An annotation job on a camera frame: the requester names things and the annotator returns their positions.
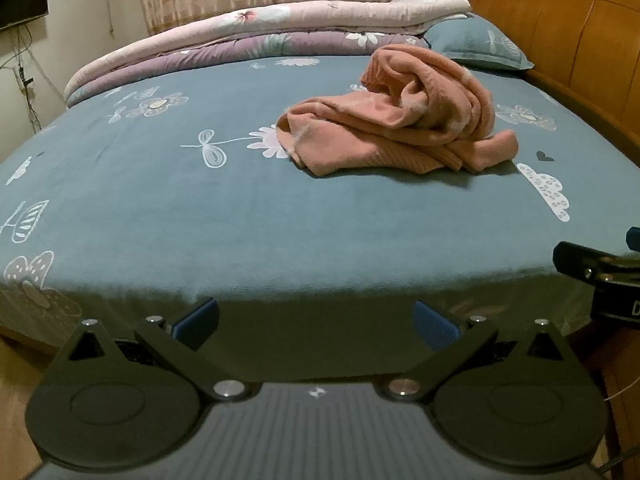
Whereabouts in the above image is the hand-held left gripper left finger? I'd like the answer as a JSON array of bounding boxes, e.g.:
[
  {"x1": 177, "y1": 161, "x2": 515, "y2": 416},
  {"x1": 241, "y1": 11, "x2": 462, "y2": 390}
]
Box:
[{"x1": 67, "y1": 298, "x2": 251, "y2": 402}]

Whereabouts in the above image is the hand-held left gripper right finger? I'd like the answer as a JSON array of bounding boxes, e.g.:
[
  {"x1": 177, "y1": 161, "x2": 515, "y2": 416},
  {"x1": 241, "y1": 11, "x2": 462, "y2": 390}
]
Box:
[{"x1": 384, "y1": 301, "x2": 571, "y2": 403}]

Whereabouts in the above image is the pink striped knit sweater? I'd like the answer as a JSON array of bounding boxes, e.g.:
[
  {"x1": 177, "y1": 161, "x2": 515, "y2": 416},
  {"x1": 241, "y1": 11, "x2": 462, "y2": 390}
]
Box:
[{"x1": 276, "y1": 44, "x2": 518, "y2": 177}]

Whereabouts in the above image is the wooden headboard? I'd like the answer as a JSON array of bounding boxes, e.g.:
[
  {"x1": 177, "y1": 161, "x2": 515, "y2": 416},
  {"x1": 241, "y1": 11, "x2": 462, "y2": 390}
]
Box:
[{"x1": 452, "y1": 0, "x2": 640, "y2": 126}]

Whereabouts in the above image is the blue floral pillow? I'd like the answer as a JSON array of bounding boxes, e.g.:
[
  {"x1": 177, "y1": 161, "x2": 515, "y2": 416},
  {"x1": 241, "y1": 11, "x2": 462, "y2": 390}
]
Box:
[{"x1": 424, "y1": 12, "x2": 535, "y2": 72}]

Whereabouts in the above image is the pink floral quilt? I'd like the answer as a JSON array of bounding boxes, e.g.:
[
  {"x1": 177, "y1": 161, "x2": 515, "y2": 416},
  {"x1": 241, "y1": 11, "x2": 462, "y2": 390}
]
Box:
[{"x1": 64, "y1": 0, "x2": 473, "y2": 103}]

